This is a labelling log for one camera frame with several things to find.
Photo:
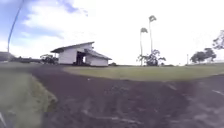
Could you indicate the wide grass lawn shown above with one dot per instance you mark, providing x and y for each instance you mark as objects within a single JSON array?
[{"x": 143, "y": 72}]

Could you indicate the dark asphalt path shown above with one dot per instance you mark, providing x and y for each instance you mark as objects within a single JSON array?
[{"x": 116, "y": 100}]

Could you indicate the bushy dark tree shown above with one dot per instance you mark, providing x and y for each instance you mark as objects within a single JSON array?
[{"x": 152, "y": 59}]

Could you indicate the white building with dark roof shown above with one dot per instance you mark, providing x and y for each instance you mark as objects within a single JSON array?
[{"x": 71, "y": 55}]

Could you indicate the taller slim palm tree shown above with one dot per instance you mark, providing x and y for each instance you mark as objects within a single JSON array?
[{"x": 150, "y": 33}]

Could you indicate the dark bush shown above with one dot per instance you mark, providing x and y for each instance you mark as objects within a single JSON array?
[{"x": 48, "y": 59}]

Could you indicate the thin pole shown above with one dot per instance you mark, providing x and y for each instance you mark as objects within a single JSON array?
[{"x": 187, "y": 60}]

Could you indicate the clump of dark trees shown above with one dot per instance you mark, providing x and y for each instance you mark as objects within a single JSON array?
[{"x": 201, "y": 56}]

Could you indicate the grass verge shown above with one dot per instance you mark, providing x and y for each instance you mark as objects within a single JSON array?
[{"x": 16, "y": 93}]

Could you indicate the tall leaning palm tree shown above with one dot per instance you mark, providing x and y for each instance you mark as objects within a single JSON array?
[{"x": 13, "y": 26}]

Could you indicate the low rounded tree clump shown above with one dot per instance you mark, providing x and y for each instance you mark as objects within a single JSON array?
[{"x": 5, "y": 56}]

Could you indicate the large leafy tree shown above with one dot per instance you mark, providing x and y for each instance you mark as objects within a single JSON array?
[{"x": 220, "y": 41}]

